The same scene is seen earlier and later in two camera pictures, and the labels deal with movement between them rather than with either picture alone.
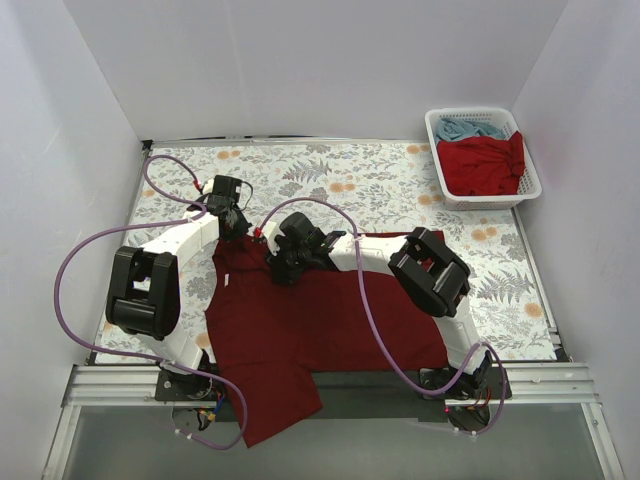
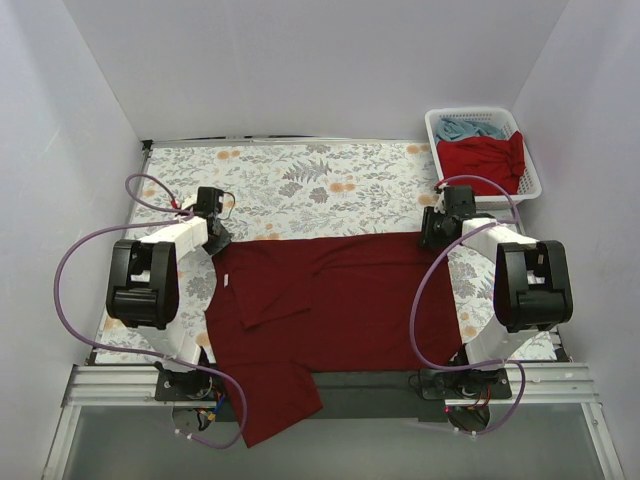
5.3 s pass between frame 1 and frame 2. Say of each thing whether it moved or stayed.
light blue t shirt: stayed
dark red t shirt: stayed
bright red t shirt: stayed
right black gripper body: moved
